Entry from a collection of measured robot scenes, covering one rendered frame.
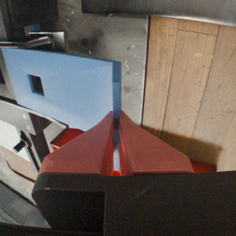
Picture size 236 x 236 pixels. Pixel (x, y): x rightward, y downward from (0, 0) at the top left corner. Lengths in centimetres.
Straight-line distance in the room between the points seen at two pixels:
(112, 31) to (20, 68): 11
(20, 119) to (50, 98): 10
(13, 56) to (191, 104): 20
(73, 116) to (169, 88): 12
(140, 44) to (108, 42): 4
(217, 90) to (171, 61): 6
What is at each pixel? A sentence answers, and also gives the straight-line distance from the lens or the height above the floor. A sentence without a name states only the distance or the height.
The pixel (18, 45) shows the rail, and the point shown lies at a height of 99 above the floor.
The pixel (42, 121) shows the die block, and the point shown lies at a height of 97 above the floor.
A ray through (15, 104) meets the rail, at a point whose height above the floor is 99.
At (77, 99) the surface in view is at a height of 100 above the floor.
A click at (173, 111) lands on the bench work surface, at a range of 24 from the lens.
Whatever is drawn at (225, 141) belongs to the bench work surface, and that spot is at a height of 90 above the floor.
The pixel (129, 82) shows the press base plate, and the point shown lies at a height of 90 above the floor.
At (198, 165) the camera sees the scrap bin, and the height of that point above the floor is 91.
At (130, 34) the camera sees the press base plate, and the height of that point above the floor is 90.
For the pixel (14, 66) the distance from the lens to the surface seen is 21.
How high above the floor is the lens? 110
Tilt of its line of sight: 47 degrees down
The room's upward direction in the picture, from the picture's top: 142 degrees counter-clockwise
